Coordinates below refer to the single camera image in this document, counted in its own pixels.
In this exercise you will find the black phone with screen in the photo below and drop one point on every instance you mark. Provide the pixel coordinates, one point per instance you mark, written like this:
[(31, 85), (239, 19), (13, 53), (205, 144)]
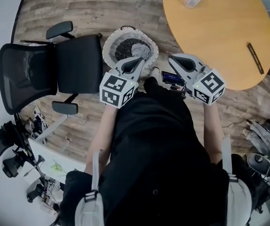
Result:
[(171, 78)]

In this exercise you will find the black mesh office chair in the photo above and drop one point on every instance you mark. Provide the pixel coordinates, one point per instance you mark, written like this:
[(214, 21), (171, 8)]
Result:
[(78, 65)]

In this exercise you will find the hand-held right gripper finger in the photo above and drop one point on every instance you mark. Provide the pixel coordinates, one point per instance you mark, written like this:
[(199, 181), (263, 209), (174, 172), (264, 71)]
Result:
[(189, 61), (183, 66)]

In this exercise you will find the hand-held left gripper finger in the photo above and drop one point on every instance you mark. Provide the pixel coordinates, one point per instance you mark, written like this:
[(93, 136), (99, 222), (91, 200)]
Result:
[(135, 68), (128, 65)]

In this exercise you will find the white desk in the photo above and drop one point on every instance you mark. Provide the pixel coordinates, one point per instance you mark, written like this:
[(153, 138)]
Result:
[(45, 154)]

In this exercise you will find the white rounded machine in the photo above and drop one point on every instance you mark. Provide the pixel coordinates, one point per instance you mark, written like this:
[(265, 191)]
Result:
[(258, 162)]

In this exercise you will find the person's black shirt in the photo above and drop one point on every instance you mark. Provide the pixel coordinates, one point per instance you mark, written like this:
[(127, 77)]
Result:
[(153, 149)]

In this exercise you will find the black metal strip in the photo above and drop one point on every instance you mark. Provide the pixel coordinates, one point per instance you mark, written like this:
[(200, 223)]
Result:
[(255, 58)]

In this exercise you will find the person's black trousers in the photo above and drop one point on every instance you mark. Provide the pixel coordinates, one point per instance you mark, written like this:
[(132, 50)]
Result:
[(152, 86)]

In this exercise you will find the round wooden table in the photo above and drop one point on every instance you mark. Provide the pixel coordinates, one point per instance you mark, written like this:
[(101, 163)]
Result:
[(219, 32)]

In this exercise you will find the person's white shoe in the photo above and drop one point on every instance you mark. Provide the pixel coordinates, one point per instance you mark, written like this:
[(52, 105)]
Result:
[(154, 72)]

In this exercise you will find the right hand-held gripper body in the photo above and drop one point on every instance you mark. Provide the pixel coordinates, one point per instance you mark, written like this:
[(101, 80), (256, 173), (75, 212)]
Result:
[(210, 86)]

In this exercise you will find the person's left forearm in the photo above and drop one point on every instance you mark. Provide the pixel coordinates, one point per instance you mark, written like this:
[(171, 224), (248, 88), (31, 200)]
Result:
[(102, 131)]

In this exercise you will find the grey clothes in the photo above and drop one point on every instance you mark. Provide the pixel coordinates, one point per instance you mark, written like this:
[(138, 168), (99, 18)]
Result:
[(140, 50)]

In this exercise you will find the white woven laundry basket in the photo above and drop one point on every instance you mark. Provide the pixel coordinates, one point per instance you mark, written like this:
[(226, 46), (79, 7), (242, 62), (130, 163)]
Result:
[(111, 46)]

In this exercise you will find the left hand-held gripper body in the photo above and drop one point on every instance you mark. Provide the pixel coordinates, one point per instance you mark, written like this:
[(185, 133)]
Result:
[(113, 91)]

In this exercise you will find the grey fabric bag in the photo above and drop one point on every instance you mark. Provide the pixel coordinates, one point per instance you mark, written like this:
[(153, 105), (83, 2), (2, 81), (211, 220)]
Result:
[(262, 135)]

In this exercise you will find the grey backpack harness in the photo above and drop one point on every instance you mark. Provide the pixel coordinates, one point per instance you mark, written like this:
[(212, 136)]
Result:
[(95, 168)]

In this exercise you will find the person's right forearm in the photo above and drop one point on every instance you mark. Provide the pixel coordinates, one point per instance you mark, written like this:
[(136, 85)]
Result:
[(211, 126)]

